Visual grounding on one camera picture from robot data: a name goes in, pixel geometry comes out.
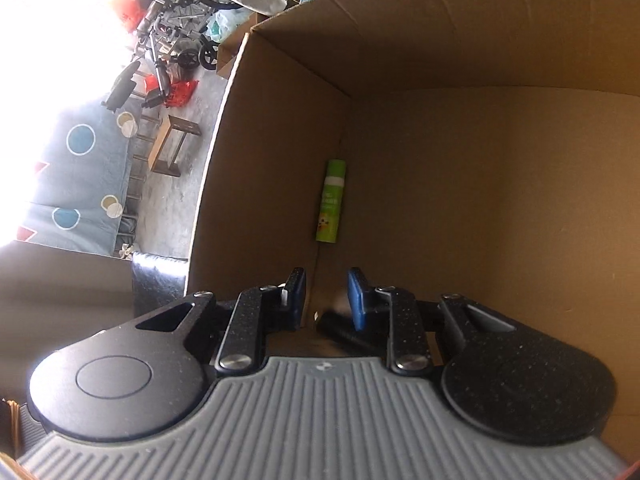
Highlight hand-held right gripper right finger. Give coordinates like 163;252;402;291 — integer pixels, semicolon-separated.
347;266;518;376

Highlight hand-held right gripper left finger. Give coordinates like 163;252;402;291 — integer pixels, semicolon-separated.
135;266;307;378

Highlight black cylindrical bottle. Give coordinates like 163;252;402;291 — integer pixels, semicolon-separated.
316;309;388;357

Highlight large cardboard box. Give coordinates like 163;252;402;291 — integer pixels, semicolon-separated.
182;0;640;461

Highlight green tube bottle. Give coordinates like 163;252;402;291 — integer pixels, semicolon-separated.
315;158;348;243

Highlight black textured chair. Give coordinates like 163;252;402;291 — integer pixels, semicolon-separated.
131;251;190;319

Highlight wooden stool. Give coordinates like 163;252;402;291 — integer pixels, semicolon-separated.
147;115;202;179

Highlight red plastic bag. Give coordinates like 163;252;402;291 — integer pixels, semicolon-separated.
164;79;199;109

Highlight brown chair back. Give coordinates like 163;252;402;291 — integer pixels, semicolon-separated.
0;240;135;403

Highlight small cardboard box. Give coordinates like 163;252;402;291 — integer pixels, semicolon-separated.
217;10;272;81

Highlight black seat pad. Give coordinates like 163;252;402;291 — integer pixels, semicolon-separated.
102;60;144;112

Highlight green plastic bag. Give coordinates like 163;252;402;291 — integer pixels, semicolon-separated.
205;9;251;44

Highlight wheelchair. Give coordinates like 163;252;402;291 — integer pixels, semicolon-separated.
134;0;251;70

